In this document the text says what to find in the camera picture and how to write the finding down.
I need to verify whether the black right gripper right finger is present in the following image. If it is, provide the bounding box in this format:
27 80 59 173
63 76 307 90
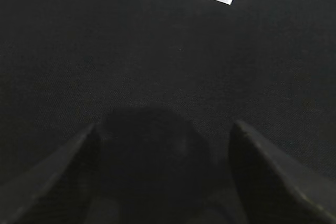
228 121 335 223

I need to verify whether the black tablecloth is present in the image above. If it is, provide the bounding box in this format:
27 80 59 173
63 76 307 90
1 0 335 223

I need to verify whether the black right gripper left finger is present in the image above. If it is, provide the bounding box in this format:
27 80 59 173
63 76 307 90
1 124 101 223

